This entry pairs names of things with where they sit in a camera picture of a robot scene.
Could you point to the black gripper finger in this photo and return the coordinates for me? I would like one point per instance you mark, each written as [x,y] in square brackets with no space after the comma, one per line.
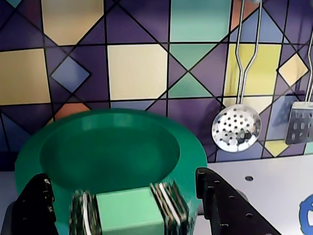
[227,208]
[34,210]

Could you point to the steel skimmer spoon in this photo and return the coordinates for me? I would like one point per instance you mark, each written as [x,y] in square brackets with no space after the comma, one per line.
[234,127]

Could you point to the steel slotted spatula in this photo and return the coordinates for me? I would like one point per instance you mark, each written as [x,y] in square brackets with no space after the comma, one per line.
[299,127]

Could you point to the blue toy kitchen unit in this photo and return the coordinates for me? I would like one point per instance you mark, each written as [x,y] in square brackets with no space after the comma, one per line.
[137,71]

